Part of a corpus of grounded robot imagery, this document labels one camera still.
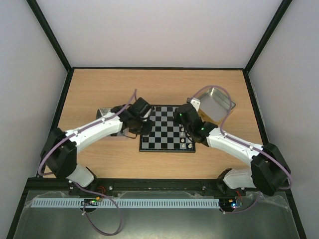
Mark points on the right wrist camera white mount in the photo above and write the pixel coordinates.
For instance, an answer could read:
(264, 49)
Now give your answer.
(195, 103)

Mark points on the light blue slotted cable duct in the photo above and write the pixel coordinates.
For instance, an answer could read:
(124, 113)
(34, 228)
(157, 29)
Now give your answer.
(127, 203)

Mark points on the gold silver empty tin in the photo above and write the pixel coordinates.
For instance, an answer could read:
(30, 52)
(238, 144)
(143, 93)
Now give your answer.
(214, 105)

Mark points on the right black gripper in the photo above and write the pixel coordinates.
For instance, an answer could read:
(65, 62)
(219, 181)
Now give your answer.
(187, 127)

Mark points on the black aluminium frame rail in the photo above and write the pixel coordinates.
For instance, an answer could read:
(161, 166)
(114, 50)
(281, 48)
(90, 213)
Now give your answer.
(114, 187)

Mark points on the pink tin with black pieces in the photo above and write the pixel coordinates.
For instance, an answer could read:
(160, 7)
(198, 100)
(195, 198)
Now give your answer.
(119, 136)

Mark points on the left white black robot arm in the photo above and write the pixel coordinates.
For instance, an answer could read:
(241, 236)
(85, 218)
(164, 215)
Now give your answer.
(60, 151)

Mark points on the black silver chess board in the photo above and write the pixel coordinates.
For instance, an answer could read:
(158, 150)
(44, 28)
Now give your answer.
(165, 135)

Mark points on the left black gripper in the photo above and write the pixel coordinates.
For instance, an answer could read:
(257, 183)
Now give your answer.
(146, 132)

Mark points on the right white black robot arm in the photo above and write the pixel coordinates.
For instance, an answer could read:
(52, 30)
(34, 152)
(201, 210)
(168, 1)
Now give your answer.
(268, 171)

